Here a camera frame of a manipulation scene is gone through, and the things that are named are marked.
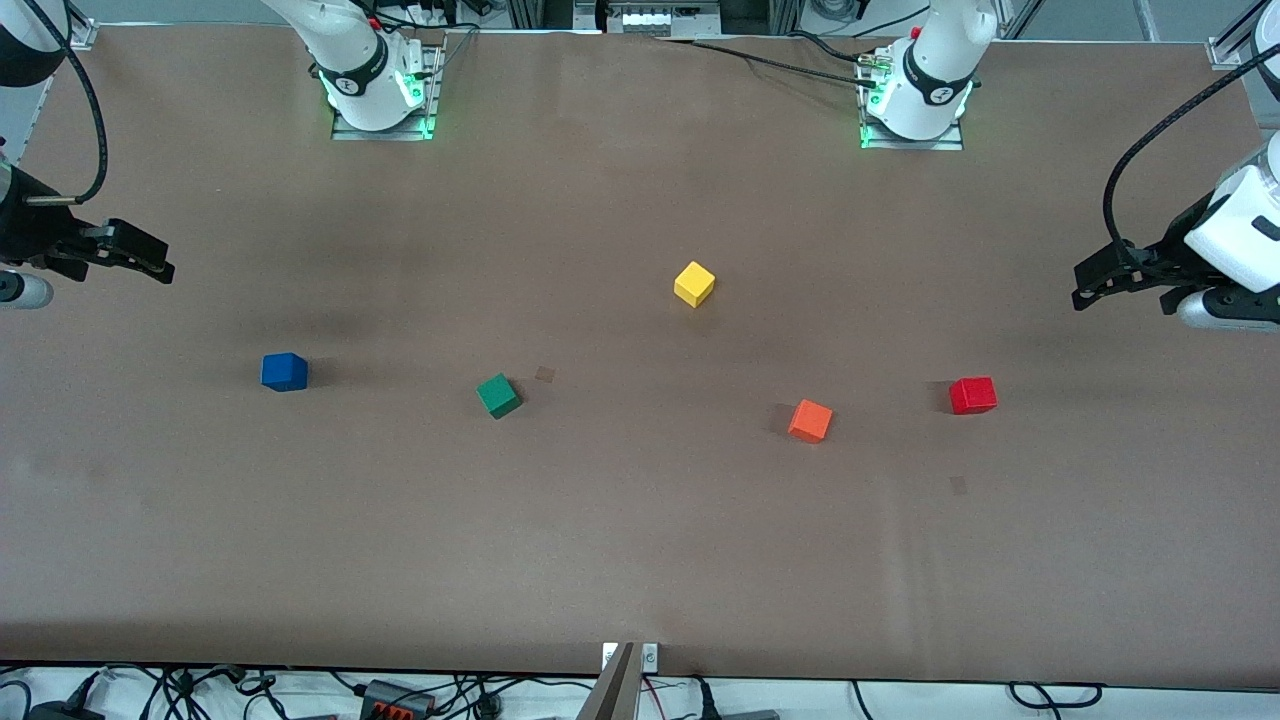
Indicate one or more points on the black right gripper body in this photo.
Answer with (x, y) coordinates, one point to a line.
(22, 228)

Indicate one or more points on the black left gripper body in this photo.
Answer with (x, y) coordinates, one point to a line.
(1178, 243)

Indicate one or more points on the red wooden block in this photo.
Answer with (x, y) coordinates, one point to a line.
(973, 396)

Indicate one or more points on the blue wooden block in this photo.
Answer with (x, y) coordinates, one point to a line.
(284, 372)

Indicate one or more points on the orange wooden block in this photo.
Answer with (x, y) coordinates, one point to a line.
(810, 421)

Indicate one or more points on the green wooden block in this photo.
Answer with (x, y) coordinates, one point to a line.
(498, 396)

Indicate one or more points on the yellow wooden block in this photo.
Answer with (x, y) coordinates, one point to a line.
(694, 284)

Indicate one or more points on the black connector box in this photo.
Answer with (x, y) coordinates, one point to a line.
(395, 700)

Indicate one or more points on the silver electronics box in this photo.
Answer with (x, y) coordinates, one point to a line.
(660, 18)

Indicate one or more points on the large table cover sheet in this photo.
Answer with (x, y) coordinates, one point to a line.
(640, 560)

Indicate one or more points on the aluminium corner bracket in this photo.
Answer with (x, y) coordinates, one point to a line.
(1225, 52)
(84, 35)

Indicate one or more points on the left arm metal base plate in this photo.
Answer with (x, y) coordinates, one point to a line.
(950, 143)

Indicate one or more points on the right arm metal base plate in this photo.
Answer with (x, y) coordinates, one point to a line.
(345, 133)

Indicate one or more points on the small metal bracket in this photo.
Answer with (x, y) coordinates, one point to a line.
(650, 657)

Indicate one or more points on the wooden post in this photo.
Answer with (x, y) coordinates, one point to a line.
(615, 692)

